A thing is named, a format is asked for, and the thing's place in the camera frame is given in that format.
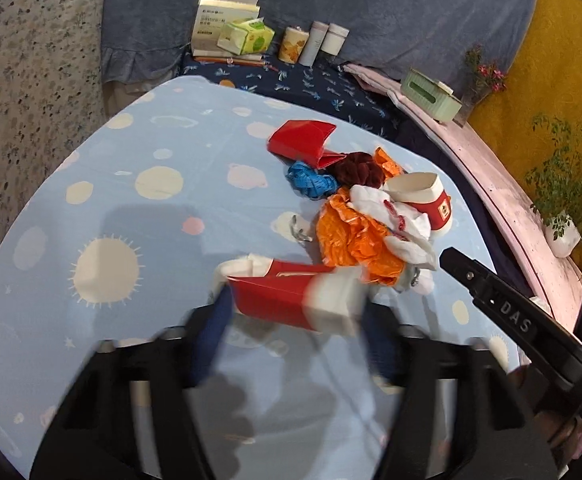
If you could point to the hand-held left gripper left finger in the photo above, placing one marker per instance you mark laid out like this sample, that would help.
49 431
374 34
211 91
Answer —
211 335

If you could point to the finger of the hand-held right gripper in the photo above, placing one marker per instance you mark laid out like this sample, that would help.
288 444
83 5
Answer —
501 305

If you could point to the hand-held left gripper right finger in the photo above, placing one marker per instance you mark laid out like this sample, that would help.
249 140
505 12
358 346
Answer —
378 335

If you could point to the red and white carton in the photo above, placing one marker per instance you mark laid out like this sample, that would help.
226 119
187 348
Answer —
271 300

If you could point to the potted plant in white pot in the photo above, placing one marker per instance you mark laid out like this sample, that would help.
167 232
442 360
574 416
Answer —
563 237

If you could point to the grey white crumpled wrapper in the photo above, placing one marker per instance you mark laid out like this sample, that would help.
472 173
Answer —
418 280

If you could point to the orange crumpled plastic bag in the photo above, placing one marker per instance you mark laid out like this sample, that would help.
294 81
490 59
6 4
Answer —
351 240

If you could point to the pink cloth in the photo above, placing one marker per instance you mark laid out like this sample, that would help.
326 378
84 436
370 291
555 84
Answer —
511 200

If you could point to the white paper cup red band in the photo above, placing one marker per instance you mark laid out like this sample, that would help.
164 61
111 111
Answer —
431 205

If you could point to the maroon crumpled wrapper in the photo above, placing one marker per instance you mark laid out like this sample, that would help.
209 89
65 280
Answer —
358 167

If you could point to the blue crumpled wrapper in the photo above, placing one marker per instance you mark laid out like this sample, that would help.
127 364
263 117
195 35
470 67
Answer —
311 180

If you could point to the small orange wrapper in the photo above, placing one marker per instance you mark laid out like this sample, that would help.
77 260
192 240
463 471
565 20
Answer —
390 161

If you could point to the flattened red carton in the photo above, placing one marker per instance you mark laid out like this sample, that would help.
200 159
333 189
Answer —
301 142

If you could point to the light blue dotted tablecloth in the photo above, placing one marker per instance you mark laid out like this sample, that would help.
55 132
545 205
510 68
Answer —
146 135

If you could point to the green tissue box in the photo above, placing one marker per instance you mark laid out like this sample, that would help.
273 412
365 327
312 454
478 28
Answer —
428 92

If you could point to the yellow blanket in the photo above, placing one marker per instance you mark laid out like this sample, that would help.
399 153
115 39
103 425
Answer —
546 60

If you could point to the glass vase with pink flowers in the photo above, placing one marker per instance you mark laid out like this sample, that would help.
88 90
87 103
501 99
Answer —
483 72

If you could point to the navy printed cloth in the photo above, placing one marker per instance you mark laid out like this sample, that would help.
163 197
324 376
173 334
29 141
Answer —
321 85

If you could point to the orange pencil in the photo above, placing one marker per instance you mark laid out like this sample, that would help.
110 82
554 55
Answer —
231 60

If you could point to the green tissue pack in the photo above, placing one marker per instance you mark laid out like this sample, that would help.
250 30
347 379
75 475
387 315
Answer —
246 37

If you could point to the white slim bottle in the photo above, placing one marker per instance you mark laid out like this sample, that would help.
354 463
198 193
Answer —
312 42

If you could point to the yellow printed can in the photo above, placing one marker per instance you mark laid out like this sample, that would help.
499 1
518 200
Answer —
293 46

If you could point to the white tumbler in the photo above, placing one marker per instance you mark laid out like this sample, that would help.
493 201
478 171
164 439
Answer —
335 37

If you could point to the blue-grey blanket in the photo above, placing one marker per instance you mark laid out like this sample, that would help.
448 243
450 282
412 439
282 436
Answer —
396 10

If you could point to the white cardboard box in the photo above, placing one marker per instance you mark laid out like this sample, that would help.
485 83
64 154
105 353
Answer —
211 20

